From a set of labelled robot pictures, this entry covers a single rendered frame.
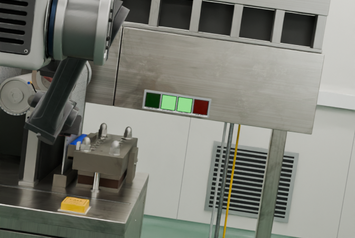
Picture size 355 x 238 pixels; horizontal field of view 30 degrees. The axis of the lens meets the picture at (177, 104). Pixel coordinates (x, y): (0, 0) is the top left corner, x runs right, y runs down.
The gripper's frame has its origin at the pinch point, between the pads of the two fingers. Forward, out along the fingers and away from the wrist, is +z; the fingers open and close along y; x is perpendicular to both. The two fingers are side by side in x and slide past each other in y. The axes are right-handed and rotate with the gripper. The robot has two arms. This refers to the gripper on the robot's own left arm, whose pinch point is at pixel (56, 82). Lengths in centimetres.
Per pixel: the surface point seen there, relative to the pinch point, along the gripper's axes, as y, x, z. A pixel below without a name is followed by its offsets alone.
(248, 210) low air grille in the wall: 101, 114, 259
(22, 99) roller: -11.0, -2.5, 9.2
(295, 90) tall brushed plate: 80, 31, 18
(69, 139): 5.7, -6.8, 20.4
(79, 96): 5.2, 8.3, 16.2
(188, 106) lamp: 43, 22, 28
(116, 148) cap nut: 22.2, -10.8, 14.1
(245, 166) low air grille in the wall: 93, 137, 237
